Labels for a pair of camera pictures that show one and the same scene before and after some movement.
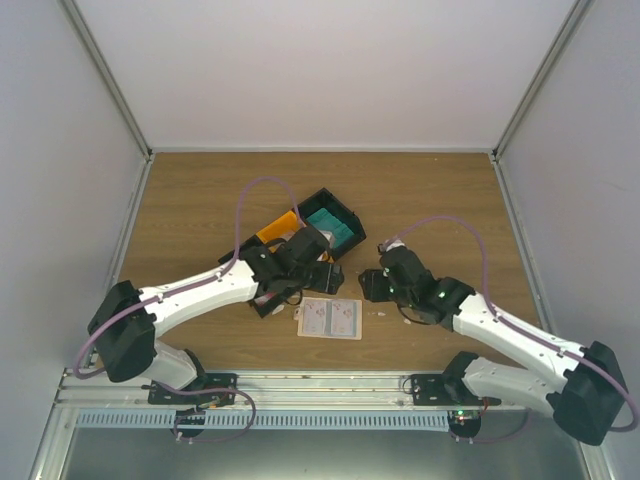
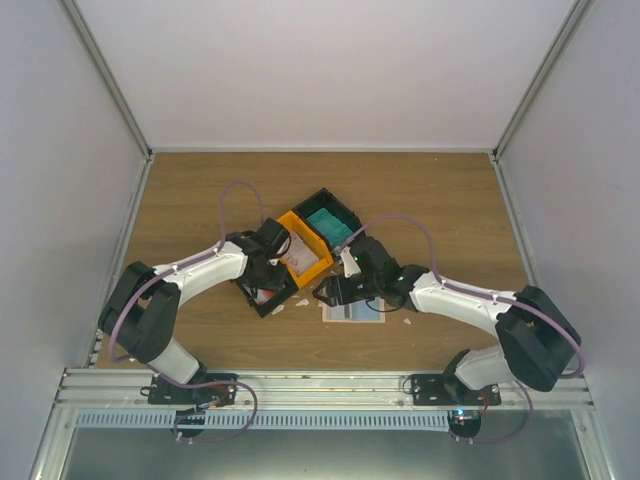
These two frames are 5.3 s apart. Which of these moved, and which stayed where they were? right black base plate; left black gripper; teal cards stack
Moved: left black gripper
Stayed: teal cards stack; right black base plate
